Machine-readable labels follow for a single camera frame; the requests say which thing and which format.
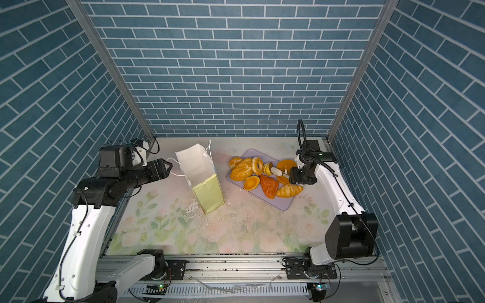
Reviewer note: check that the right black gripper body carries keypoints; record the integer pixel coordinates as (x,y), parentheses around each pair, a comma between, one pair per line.
(300,175)

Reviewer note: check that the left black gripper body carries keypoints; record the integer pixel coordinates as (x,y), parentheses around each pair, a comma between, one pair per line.
(148,173)

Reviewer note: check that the round orange pancake stack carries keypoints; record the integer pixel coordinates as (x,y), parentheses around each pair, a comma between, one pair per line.
(285,166)

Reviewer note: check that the white green paper bag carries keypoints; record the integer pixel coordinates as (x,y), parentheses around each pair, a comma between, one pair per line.
(198,168)

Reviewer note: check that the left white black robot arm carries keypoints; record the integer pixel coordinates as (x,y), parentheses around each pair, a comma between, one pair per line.
(94,203)

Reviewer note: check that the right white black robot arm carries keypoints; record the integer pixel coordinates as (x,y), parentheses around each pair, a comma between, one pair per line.
(352,233)

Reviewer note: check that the sesame oval bread loaf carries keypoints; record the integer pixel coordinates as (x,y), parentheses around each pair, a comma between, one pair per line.
(242,170)

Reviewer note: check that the small yellow bun wedge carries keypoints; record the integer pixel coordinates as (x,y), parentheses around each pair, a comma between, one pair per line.
(267,169)

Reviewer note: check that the reddish brown croissant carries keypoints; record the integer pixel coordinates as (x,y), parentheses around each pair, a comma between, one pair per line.
(270,186)

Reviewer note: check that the lavender plastic tray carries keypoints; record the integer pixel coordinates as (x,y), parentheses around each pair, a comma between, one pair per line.
(282,204)

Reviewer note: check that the striped golden croissant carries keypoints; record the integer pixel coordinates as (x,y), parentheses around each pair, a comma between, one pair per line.
(289,190)

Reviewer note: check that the yellow orange round bun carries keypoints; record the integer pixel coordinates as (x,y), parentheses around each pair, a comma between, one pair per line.
(251,183)

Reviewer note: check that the small golden roll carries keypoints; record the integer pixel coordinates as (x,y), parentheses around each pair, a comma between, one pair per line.
(234,161)

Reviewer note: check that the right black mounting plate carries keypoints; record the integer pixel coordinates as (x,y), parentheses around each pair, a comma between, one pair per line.
(299,269)

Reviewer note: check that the black mounting plate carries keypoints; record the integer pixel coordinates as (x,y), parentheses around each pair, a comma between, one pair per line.
(299,269)
(172,270)

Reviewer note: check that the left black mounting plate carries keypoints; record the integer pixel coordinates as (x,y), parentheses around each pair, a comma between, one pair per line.
(172,270)

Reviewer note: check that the glazed ring donut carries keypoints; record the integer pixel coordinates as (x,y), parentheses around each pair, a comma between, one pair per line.
(257,166)

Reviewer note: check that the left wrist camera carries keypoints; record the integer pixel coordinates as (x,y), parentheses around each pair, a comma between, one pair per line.
(115,155)

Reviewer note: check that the aluminium front rail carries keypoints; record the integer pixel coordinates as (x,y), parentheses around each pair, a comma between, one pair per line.
(266,268)

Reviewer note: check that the white vented cable duct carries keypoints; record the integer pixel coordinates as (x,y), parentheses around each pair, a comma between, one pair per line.
(199,291)

